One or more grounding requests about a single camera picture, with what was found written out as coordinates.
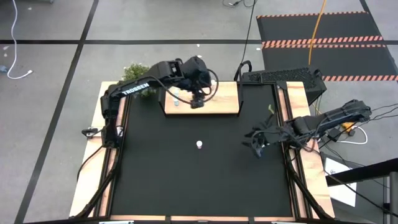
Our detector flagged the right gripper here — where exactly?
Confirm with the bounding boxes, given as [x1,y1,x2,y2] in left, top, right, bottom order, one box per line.
[241,113,282,159]

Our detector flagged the light wooden board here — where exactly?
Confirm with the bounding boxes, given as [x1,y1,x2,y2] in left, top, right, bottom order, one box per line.
[158,81,242,116]

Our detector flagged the potted green plant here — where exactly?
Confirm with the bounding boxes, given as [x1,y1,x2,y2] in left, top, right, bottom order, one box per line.
[121,62,158,98]

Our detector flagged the white paper sheet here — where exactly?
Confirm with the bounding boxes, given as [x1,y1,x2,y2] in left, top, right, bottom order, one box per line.
[323,156,358,208]

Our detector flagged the black orange-striped floor mat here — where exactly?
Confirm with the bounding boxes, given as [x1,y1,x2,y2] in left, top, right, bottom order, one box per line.
[256,11,398,82]

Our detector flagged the black beam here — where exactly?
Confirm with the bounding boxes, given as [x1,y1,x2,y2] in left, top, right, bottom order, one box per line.
[325,157,398,187]

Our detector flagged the black cable loop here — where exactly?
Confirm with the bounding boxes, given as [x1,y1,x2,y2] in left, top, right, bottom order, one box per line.
[233,60,253,82]

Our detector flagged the black hanging cable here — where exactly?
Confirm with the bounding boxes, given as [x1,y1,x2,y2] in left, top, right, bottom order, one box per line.
[222,0,259,63]

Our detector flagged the yellow hanging cable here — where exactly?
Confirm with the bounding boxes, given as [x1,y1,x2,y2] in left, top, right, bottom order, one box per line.
[307,0,328,65]

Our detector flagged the white floor cable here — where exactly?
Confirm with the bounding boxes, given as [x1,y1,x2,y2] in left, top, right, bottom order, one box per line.
[6,0,34,80]

